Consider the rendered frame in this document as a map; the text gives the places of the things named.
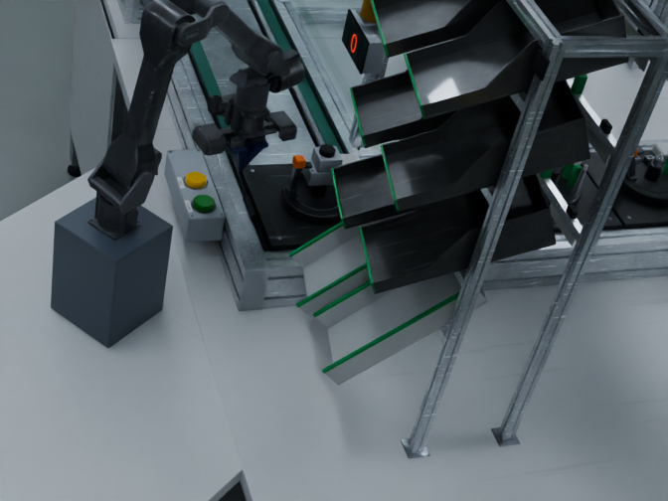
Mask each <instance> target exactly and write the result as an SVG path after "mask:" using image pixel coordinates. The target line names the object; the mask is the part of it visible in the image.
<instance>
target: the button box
mask: <svg viewBox="0 0 668 501"><path fill-rule="evenodd" d="M190 172H200V173H203V174H204V175H205V176H206V177H207V182H206V185H205V186H204V187H202V188H193V187H190V186H188V185H187V184H186V182H185V179H186V175H187V174H188V173H190ZM164 175H165V178H166V181H167V184H168V187H169V190H170V193H171V197H172V200H173V203H174V206H175V209H176V212H177V215H178V219H179V222H180V225H181V228H182V231H183V234H184V237H185V241H186V242H187V243H191V242H207V241H220V240H221V239H222V237H223V231H224V225H225V219H226V216H225V213H224V211H223V208H222V205H221V202H220V200H219V197H218V194H217V191H216V188H215V186H214V183H213V180H212V177H211V175H210V172H209V169H208V166H207V164H206V161H205V158H204V155H203V152H202V151H201V149H192V150H168V151H167V154H166V163H165V171H164ZM199 195H208V196H210V197H212V198H213V199H214V200H215V208H214V209H213V210H212V211H209V212H201V211H199V210H197V209H195V207H194V206H193V201H194V198H195V197H196V196H199Z"/></svg>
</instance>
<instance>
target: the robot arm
mask: <svg viewBox="0 0 668 501"><path fill-rule="evenodd" d="M194 14H198V15H199V16H201V17H202V18H203V19H200V20H198V21H196V20H195V18H194V17H193V16H191V15H194ZM213 27H214V28H215V29H216V30H218V31H219V32H220V33H221V34H222V35H223V36H224V37H225V38H227V39H228V40H229V42H230V43H231V44H232V45H231V47H232V50H233V52H234V53H235V55H236V56H237V58H238V59H240V60H241V61H243V62H244V63H245V64H247V65H248V66H249V67H248V68H245V69H243V70H242V69H239V70H238V71H237V72H236V73H235V74H232V76H231V77H230V81H231V82H233V83H234V84H236V85H237V90H236V93H234V94H228V95H223V96H218V95H217V94H215V95H210V96H209V99H208V111H209V112H210V113H212V114H216V115H220V116H222V117H224V118H225V121H224V123H225V124H226V125H231V127H228V128H223V129H219V128H218V127H217V125H216V124H215V123H210V124H205V125H199V126H196V127H194V129H193V133H192V139H193V140H194V141H195V143H196V144H197V145H198V147H199V148H200V149H201V151H202V152H203V153H204V155H208V156H211V155H216V154H221V153H223V152H224V151H225V150H226V148H227V146H228V147H229V148H230V150H231V151H232V152H233V156H234V160H235V164H236V168H237V170H238V171H243V170H244V169H245V168H246V167H247V166H248V165H249V163H250V162H251V161H252V160H253V159H254V158H255V157H256V156H257V155H258V153H259V152H260V151H261V150H262V149H263V148H266V147H268V143H267V142H266V140H265V136H266V135H268V134H272V133H276V131H278V132H279V134H278V137H279V138H280V139H281V140H282V141H287V140H292V139H295V138H296V134H297V125H296V124H295V123H294V122H293V120H292V119H291V118H290V117H289V116H288V115H287V113H286V112H285V111H284V110H283V111H277V112H271V113H269V110H268V108H267V107H266V105H267V99H268V94H269V92H270V91H271V92H273V93H279V92H281V91H284V90H286V89H288V88H290V87H293V86H295V85H297V84H300V83H302V82H303V80H304V78H305V72H304V67H303V64H302V63H301V62H300V60H299V55H300V54H299V53H297V52H296V51H294V50H293V49H290V50H287V51H286V52H283V50H282V48H281V46H279V45H278V44H276V43H275V42H273V41H272V40H270V39H269V38H267V37H266V36H264V35H263V34H261V33H260V32H258V31H257V30H255V29H253V28H251V27H249V26H248V25H247V24H246V23H245V22H244V21H243V20H242V19H241V18H240V17H239V16H238V15H236V14H235V13H234V12H233V11H232V10H231V9H230V8H229V6H228V5H227V3H226V2H225V1H223V0H154V1H152V2H150V3H149V4H148V5H147V6H146V7H145V8H144V10H143V13H142V17H141V24H140V32H139V36H140V40H141V45H142V49H143V53H144V56H143V60H142V64H141V67H140V71H139V75H138V78H137V82H136V86H135V89H134V93H133V97H132V100H131V104H130V108H129V110H128V114H127V118H126V121H125V125H124V129H123V132H122V134H121V135H120V136H119V137H117V138H116V139H115V140H114V141H112V142H111V143H110V144H109V146H108V149H107V151H106V154H105V156H104V157H103V159H102V160H101V161H100V163H99V164H98V165H97V167H96V168H95V169H94V170H93V172H92V173H91V174H90V176H89V177H88V178H87V180H88V183H89V186H90V187H92V188H94V189H95V190H96V200H95V214H94V216H93V217H92V218H90V219H88V221H87V222H88V223H89V224H90V225H92V226H93V227H95V228H96V229H98V230H99V231H101V232H102V233H104V234H105V235H107V236H108V237H110V238H111V239H113V240H114V241H117V240H119V239H120V238H122V237H123V236H125V235H127V234H128V233H130V232H132V231H133V230H135V229H136V228H138V227H139V226H141V222H140V221H139V220H137V216H138V209H137V207H138V206H140V205H142V204H144V203H145V200H146V198H147V195H148V193H149V190H150V188H151V186H152V183H153V180H154V177H155V175H156V176H157V175H158V167H159V164H160V162H161V159H162V153H161V152H160V151H158V150H157V149H156V148H154V146H153V139H154V135H155V132H156V128H157V125H158V121H159V118H160V114H161V111H162V108H163V104H164V101H165V97H166V94H167V90H168V87H169V83H170V81H171V77H172V74H173V70H174V67H175V64H176V63H177V62H178V61H179V60H181V59H182V58H183V57H184V56H185V55H187V54H188V53H189V51H190V49H191V47H192V44H194V43H196V42H199V41H201V40H204V39H205V38H206V37H207V36H208V34H209V32H210V31H211V29H212V28H213ZM264 121H266V122H264Z"/></svg>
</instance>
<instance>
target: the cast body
mask: <svg viewBox="0 0 668 501"><path fill-rule="evenodd" d="M306 162H311V164H312V168H306V169H303V170H302V173H303V175H304V177H305V179H306V182H307V184H308V186H321V185H334V183H333V178H332V173H331V168H333V167H337V166H341V165H342V162H343V159H342V157H341V155H340V153H339V151H338V149H337V147H336V146H332V145H329V144H323V145H321V146H318V147H314V148H313V152H312V157H311V160H306Z"/></svg>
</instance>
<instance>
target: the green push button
mask: <svg viewBox="0 0 668 501"><path fill-rule="evenodd" d="M193 206H194V207H195V209H197V210H199V211H201V212H209V211H212V210H213V209H214V208H215V200H214V199H213V198H212V197H210V196H208V195H199V196H196V197H195V198H194V201H193Z"/></svg>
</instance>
